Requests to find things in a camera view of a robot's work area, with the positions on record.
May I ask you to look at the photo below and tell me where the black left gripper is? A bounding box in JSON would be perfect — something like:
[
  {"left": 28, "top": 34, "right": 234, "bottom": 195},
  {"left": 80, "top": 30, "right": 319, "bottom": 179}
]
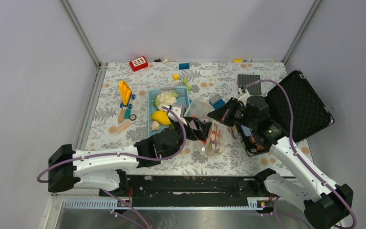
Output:
[{"left": 166, "top": 117, "right": 211, "bottom": 160}]

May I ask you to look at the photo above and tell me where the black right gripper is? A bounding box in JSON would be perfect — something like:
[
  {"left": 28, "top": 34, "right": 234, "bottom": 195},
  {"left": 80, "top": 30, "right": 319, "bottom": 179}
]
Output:
[{"left": 207, "top": 97, "right": 257, "bottom": 130}]

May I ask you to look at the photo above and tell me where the clear polka dot zip bag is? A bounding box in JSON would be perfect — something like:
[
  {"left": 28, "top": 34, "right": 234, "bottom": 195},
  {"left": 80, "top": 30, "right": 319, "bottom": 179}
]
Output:
[{"left": 185, "top": 99, "right": 225, "bottom": 156}]

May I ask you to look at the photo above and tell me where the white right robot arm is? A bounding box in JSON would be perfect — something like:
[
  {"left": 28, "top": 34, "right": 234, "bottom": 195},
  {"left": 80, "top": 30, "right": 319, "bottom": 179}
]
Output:
[{"left": 208, "top": 96, "right": 353, "bottom": 229}]

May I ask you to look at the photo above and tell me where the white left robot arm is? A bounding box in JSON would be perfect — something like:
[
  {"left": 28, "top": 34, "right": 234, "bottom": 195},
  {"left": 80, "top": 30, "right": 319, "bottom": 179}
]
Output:
[{"left": 37, "top": 107, "right": 213, "bottom": 196}]

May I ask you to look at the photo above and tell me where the toy garlic bulb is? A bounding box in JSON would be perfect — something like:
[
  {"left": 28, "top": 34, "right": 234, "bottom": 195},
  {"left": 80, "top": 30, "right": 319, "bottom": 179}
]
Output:
[{"left": 151, "top": 121, "right": 161, "bottom": 131}]

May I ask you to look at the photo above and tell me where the yellow toy mango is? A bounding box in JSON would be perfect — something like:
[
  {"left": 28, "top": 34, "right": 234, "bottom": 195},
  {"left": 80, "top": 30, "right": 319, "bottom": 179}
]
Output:
[{"left": 151, "top": 110, "right": 171, "bottom": 125}]

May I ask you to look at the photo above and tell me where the grey building baseplate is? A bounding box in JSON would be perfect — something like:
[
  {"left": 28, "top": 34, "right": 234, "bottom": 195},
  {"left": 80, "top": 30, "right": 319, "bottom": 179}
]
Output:
[{"left": 237, "top": 74, "right": 262, "bottom": 95}]

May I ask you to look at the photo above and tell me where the blue grey brick stack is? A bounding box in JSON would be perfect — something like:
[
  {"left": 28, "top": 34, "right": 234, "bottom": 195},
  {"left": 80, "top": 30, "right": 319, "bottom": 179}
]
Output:
[{"left": 208, "top": 94, "right": 225, "bottom": 110}]

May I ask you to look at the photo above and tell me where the black poker chip case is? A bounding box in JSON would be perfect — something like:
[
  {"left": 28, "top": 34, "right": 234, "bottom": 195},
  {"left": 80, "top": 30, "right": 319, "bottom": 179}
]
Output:
[{"left": 237, "top": 69, "right": 335, "bottom": 156}]

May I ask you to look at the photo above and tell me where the toy cauliflower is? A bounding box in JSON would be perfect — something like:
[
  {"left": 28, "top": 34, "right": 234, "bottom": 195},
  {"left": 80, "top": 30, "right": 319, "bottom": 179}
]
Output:
[{"left": 152, "top": 91, "right": 179, "bottom": 110}]

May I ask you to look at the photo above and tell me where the wooden block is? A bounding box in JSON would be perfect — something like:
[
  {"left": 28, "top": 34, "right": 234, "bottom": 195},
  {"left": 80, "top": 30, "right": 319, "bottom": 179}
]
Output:
[{"left": 116, "top": 121, "right": 132, "bottom": 133}]

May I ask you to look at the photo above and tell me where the blue perforated plastic basket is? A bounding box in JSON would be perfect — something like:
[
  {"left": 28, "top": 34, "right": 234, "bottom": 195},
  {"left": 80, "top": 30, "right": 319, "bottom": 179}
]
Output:
[{"left": 147, "top": 86, "right": 192, "bottom": 138}]

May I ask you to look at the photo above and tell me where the green toy piece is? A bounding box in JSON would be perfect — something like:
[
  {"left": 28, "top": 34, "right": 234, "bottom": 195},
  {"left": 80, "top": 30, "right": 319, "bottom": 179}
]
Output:
[{"left": 183, "top": 78, "right": 193, "bottom": 92}]

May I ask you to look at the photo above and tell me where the yellow toy truck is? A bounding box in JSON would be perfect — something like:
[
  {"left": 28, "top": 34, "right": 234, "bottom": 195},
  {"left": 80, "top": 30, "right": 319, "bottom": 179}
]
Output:
[{"left": 119, "top": 81, "right": 136, "bottom": 110}]

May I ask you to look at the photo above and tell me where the small yellow cube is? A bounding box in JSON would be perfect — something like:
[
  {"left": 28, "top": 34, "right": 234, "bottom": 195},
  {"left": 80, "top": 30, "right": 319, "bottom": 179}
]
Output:
[{"left": 173, "top": 74, "right": 180, "bottom": 81}]

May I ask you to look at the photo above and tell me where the blue toy brick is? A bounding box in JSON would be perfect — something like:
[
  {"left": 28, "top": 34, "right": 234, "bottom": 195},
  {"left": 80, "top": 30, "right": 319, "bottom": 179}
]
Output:
[{"left": 178, "top": 62, "right": 190, "bottom": 70}]

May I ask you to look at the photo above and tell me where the red white toy brick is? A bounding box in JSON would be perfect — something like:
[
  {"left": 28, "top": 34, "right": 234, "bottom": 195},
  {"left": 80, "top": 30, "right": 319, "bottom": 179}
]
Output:
[{"left": 129, "top": 56, "right": 149, "bottom": 72}]

